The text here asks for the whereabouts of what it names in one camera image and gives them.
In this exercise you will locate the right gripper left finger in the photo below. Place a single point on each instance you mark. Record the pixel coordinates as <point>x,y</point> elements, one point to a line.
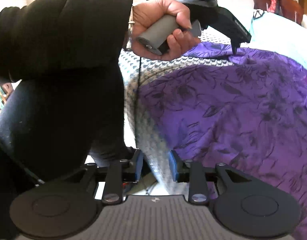
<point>119,172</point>

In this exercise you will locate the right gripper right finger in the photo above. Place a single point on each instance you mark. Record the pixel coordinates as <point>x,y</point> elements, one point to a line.
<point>192,173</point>

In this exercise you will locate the purple floral garment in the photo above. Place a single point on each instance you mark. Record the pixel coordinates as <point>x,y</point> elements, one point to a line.
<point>248,110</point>

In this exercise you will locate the black sleeved left forearm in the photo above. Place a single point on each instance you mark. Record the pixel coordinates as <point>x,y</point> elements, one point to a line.
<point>62,39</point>

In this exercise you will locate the person's left hand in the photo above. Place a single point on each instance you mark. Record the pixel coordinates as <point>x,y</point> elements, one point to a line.
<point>147,13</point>

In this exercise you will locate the blue printed sofa back cover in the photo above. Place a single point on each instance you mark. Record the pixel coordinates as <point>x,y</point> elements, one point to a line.
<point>275,33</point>

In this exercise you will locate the person's dark trouser legs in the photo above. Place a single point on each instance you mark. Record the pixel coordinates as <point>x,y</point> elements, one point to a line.
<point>49,126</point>

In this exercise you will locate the dark wooden chair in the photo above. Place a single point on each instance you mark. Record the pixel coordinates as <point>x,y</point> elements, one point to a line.
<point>289,9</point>

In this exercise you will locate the houndstooth sofa seat cover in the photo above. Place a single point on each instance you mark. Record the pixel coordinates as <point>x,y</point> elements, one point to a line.
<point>141,129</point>

